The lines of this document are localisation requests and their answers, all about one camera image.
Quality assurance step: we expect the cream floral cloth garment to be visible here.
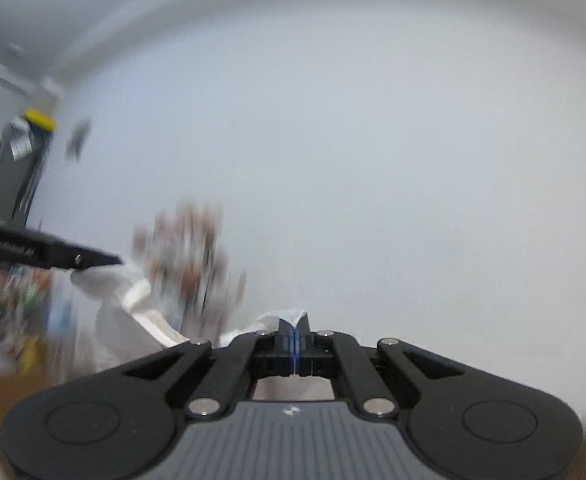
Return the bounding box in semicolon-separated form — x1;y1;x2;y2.
70;260;310;386

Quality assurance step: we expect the yellow object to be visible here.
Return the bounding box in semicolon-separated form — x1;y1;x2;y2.
25;107;56;134

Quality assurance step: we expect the dark tall panel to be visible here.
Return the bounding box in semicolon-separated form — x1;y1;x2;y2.
0;120;54;227

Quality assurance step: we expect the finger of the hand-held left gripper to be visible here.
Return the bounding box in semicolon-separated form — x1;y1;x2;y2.
48;239;124;271

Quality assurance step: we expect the dried rose bouquet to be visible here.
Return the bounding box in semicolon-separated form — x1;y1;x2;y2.
133;199;248;333

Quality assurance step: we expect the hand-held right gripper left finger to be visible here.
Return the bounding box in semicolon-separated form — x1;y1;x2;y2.
95;318;294;419

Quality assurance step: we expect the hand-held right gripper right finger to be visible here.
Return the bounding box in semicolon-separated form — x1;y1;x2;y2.
294;321;474;419

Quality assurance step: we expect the grey wall object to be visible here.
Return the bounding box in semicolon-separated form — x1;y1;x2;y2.
65;119;92;164

